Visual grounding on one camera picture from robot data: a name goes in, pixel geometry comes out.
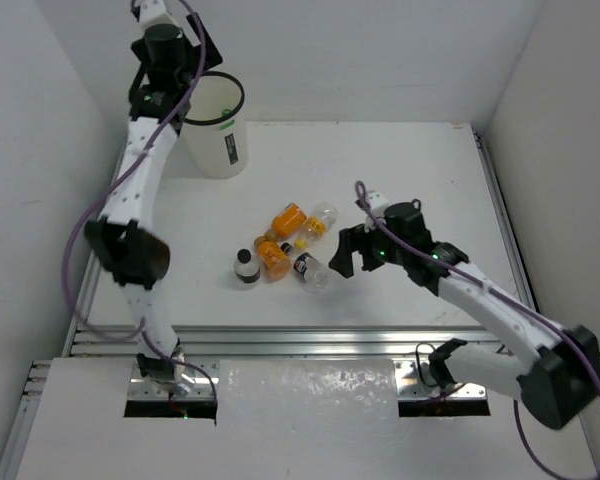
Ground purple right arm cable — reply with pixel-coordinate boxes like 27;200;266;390
354;180;600;480

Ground orange juice bottle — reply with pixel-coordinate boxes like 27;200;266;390
264;202;307;242
254;236;291;282

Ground clear bottle yellow label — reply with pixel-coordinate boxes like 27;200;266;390
293;202;339;250

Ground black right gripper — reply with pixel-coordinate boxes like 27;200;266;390
329;214;408;277

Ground clear bottle blue label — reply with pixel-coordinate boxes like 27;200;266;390
281;242;329;292

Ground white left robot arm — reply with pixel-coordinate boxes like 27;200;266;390
84;1;207;397

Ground white front cover panel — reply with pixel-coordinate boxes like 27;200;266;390
14;355;596;480

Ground white plastic bin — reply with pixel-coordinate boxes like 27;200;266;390
181;71;249;179

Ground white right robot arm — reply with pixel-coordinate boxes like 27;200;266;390
329;182;600;430

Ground clear bottle black label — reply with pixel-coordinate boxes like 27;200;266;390
233;249;261;285

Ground aluminium rail frame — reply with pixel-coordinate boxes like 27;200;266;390
4;122;528;479

